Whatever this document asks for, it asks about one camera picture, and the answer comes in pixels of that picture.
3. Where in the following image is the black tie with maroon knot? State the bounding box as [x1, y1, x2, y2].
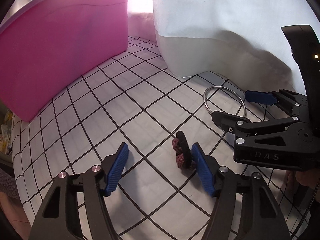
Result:
[172, 131, 196, 170]

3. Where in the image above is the plain silver bangle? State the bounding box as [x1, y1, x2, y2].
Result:
[203, 86, 247, 118]

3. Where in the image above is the right hand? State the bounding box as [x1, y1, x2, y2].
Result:
[286, 170, 319, 190]

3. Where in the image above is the white black grid bedsheet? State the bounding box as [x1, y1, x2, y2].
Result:
[11, 36, 311, 240]

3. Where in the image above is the white curtain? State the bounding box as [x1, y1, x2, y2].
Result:
[128, 0, 319, 93]

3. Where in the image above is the pink plastic tub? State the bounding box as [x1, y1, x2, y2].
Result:
[1, 0, 128, 122]

